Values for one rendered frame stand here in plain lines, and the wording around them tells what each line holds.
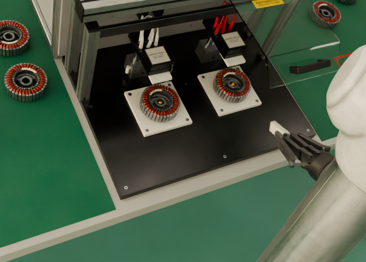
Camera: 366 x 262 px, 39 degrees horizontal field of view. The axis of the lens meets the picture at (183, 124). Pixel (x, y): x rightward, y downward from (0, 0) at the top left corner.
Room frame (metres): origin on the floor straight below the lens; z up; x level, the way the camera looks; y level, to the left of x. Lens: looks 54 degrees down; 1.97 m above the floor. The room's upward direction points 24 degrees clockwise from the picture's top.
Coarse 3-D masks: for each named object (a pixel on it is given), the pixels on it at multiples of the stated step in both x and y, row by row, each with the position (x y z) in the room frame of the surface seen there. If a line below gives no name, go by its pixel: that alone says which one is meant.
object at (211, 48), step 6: (198, 42) 1.14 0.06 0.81; (204, 42) 1.14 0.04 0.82; (210, 42) 1.15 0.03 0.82; (198, 48) 1.13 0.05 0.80; (204, 48) 1.12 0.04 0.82; (210, 48) 1.13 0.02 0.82; (216, 48) 1.14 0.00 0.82; (198, 54) 1.13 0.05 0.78; (204, 54) 1.11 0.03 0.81; (210, 54) 1.12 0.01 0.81; (216, 54) 1.14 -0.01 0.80; (204, 60) 1.11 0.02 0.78; (210, 60) 1.13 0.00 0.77
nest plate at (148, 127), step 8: (144, 88) 0.92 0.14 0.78; (128, 96) 0.87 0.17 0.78; (136, 96) 0.88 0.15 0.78; (136, 104) 0.85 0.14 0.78; (136, 112) 0.83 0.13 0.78; (184, 112) 0.90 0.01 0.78; (144, 120) 0.82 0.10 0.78; (176, 120) 0.86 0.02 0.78; (184, 120) 0.87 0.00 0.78; (144, 128) 0.79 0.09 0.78; (152, 128) 0.80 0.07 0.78; (160, 128) 0.81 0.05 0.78; (168, 128) 0.83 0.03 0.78; (144, 136) 0.77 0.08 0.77
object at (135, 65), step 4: (128, 56) 0.97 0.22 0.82; (132, 56) 0.97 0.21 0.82; (128, 60) 0.96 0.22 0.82; (132, 60) 0.96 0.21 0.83; (136, 60) 0.96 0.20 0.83; (140, 60) 0.97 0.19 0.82; (124, 64) 0.97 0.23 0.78; (128, 64) 0.96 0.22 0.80; (132, 64) 0.95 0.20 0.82; (136, 64) 0.95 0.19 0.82; (140, 64) 0.96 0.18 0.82; (132, 68) 0.94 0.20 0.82; (136, 68) 0.94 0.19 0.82; (140, 68) 0.95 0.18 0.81; (132, 72) 0.94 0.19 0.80; (136, 72) 0.95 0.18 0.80; (140, 72) 0.96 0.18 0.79; (144, 72) 0.97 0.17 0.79; (132, 76) 0.94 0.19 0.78; (136, 76) 0.95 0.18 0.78; (140, 76) 0.96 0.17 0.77
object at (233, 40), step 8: (208, 24) 1.15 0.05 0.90; (208, 32) 1.13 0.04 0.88; (232, 32) 1.13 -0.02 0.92; (208, 40) 1.13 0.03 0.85; (216, 40) 1.10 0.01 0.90; (224, 40) 1.09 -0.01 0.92; (232, 40) 1.10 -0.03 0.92; (240, 40) 1.11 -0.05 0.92; (224, 48) 1.07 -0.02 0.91; (232, 48) 1.07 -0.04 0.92; (240, 48) 1.09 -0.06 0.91; (224, 56) 1.06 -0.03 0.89; (232, 56) 1.08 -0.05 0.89; (240, 56) 1.10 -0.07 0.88; (232, 64) 1.05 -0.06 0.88
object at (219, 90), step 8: (224, 72) 1.07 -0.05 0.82; (232, 72) 1.08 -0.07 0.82; (216, 80) 1.03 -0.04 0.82; (224, 80) 1.06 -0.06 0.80; (232, 80) 1.06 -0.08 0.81; (240, 80) 1.08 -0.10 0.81; (248, 80) 1.08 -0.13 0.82; (216, 88) 1.01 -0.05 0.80; (224, 88) 1.01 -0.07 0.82; (232, 88) 1.03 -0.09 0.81; (240, 88) 1.06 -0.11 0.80; (248, 88) 1.05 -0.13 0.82; (224, 96) 1.00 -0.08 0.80; (232, 96) 1.00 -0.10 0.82; (240, 96) 1.01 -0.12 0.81
